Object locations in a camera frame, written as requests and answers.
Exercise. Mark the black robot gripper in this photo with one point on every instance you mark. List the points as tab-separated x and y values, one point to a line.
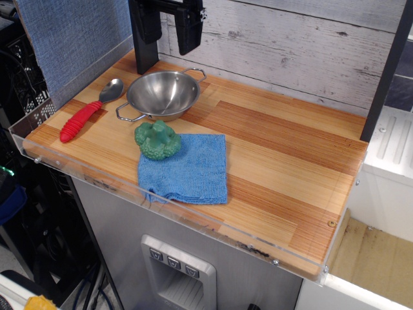
189	16

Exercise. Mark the stainless steel mixing bowl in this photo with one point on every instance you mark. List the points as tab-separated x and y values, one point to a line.
164	95

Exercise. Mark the blue fabric panel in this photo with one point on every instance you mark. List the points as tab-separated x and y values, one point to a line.
75	41

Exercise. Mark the green toy broccoli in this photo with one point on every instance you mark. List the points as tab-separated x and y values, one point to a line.
157	141

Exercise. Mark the blue folded cloth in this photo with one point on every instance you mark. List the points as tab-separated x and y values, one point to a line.
197	174

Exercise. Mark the black plastic crate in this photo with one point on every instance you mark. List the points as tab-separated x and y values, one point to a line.
23	87

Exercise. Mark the silver toy fridge cabinet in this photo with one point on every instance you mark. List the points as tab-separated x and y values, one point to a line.
118	226

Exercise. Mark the grey water dispenser panel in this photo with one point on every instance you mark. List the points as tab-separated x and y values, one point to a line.
178	279

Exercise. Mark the yellow object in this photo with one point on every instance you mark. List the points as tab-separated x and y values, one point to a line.
39	303

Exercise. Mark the white toy sink counter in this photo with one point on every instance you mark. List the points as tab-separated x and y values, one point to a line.
372	254

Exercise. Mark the black left vertical post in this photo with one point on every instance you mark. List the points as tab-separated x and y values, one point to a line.
146	55

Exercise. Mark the black vertical post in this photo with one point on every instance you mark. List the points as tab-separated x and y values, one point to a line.
389	70
146	55

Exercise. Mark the red handled metal spoon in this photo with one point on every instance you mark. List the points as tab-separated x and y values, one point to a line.
112	91

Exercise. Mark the clear acrylic guard rail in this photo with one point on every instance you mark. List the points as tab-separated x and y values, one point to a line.
291	164

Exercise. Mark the black right vertical post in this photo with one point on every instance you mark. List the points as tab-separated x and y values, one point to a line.
389	70

